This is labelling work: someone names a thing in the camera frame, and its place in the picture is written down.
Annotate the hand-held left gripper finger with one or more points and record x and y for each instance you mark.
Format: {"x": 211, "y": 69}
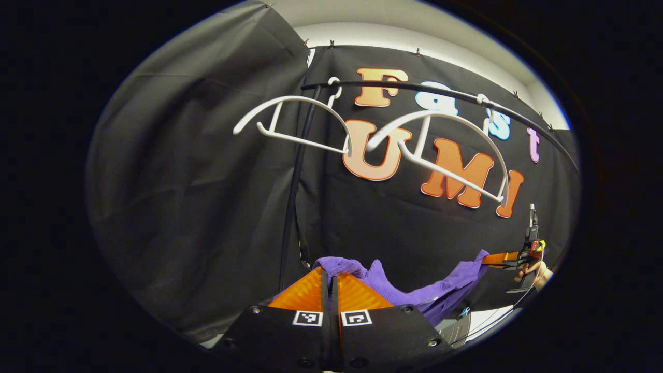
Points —
{"x": 335, "y": 336}
{"x": 325, "y": 331}

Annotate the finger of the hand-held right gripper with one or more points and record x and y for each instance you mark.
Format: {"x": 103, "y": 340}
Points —
{"x": 500, "y": 258}

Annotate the purple ribbed sweater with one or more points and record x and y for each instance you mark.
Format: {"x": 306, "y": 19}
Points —
{"x": 393, "y": 295}

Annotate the black clothes rack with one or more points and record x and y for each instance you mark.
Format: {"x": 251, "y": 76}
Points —
{"x": 295, "y": 191}

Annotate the white plastic hanger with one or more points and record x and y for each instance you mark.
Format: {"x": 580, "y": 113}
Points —
{"x": 445, "y": 115}
{"x": 300, "y": 140}

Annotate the black backdrop cloth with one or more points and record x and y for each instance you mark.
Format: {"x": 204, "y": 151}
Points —
{"x": 181, "y": 181}

